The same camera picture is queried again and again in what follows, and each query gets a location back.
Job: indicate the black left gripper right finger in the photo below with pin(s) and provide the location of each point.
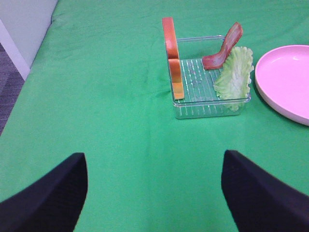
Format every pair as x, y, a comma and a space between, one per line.
258, 201

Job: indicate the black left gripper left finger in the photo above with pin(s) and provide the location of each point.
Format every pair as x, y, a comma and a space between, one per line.
51, 204

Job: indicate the toy lettuce leaf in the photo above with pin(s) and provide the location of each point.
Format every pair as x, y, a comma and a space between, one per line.
234, 80

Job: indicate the toy bacon strip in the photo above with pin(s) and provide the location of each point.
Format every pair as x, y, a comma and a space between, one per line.
216, 61

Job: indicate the toy bread slice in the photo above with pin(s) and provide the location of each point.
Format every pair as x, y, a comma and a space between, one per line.
173, 57

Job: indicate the clear plastic tray left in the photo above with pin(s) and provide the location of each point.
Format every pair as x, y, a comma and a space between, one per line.
200, 99

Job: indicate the pink plate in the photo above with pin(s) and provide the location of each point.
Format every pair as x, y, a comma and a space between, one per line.
282, 80

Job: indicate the green tablecloth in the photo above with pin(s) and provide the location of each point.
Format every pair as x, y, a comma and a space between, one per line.
100, 85

